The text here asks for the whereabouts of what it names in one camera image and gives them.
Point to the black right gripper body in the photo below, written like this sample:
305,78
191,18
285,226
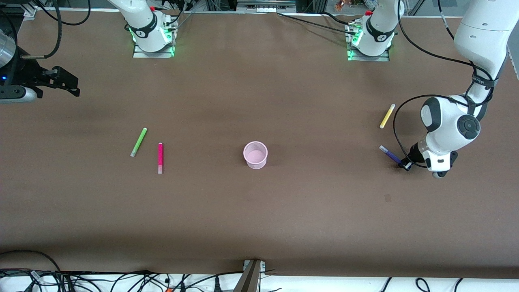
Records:
29,76

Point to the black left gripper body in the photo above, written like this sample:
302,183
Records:
414,155

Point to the purple marker pen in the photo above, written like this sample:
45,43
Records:
389,153

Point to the pink marker pen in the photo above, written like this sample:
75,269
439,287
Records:
160,156

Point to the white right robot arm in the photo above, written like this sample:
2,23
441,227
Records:
142,20

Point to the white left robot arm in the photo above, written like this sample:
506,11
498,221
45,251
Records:
482,36

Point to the pink round pen holder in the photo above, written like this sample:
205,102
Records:
255,160

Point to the yellow marker pen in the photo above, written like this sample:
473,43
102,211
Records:
387,116

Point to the green marker pen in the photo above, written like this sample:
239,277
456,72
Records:
138,142

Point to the brown table cover sheet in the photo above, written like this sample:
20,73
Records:
259,219

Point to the copper coloured parts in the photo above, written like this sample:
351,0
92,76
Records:
342,5

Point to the white power strip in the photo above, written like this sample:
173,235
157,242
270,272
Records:
265,6

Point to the aluminium frame corner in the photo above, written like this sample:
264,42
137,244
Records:
31,13

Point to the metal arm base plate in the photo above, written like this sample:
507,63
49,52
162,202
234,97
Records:
154,54
367,59

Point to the metal table edge bracket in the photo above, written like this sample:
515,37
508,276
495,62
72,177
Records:
250,278

